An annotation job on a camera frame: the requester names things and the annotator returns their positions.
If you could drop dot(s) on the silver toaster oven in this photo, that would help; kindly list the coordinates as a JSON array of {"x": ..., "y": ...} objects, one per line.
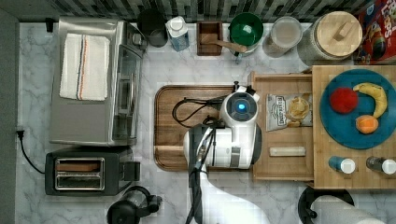
[{"x": 111, "y": 122}]

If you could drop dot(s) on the black cup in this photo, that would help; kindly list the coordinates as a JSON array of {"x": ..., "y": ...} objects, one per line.
[{"x": 151, "y": 24}]

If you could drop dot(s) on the small wooden box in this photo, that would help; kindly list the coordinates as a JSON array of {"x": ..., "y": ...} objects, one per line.
[{"x": 207, "y": 32}]

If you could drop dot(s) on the red plush apple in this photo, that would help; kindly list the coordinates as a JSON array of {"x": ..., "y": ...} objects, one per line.
[{"x": 343, "y": 100}]

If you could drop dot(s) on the paper towel roll holder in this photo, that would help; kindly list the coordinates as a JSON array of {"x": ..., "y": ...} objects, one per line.
[{"x": 331, "y": 206}]

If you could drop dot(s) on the green pot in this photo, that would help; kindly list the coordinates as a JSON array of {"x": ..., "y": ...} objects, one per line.
[{"x": 246, "y": 29}]

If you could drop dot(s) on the blue salt shaker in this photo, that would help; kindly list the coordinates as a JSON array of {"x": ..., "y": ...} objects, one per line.
[{"x": 340, "y": 164}]

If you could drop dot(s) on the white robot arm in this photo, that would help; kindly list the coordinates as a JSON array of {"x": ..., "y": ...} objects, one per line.
[{"x": 232, "y": 141}]

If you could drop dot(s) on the clear nut container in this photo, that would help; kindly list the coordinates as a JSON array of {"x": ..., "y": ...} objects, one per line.
[{"x": 284, "y": 35}]

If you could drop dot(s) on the silver chip bag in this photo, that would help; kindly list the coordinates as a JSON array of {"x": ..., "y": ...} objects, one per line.
[{"x": 288, "y": 111}]

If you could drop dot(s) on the bamboo drawer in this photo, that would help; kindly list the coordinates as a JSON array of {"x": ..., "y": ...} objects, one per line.
[{"x": 267, "y": 167}]

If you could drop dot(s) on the jar with wooden lid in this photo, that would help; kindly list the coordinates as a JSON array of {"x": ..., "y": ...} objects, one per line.
[{"x": 331, "y": 38}]

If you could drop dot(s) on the wooden spoon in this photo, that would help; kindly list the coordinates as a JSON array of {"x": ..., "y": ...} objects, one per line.
[{"x": 230, "y": 45}]

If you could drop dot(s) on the bamboo drawer cabinet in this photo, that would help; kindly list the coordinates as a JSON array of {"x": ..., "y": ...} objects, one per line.
[{"x": 340, "y": 150}]

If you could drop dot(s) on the dark wooden tray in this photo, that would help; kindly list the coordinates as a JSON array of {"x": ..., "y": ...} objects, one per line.
[{"x": 168, "y": 133}]

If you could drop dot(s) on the red Froot Loops box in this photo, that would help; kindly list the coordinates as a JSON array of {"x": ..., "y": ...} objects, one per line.
[{"x": 378, "y": 23}]

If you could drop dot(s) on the orange plush orange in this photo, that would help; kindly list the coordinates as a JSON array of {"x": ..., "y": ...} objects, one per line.
[{"x": 366, "y": 124}]

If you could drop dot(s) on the black silver toaster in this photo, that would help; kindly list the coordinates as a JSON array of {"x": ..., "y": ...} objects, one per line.
[{"x": 90, "y": 171}]

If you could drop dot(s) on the striped white towel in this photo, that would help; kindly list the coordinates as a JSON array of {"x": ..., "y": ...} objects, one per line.
[{"x": 85, "y": 67}]

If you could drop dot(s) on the yellow plush banana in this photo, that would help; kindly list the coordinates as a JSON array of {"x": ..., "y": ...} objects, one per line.
[{"x": 377, "y": 93}]

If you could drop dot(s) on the white bar in drawer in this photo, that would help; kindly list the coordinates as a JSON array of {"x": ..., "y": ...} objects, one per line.
[{"x": 287, "y": 151}]

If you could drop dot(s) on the black coffee maker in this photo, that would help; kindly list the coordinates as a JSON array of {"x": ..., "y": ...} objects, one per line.
[{"x": 135, "y": 203}]

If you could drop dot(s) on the dark pepper shaker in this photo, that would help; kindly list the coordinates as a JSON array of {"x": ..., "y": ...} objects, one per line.
[{"x": 386, "y": 166}]

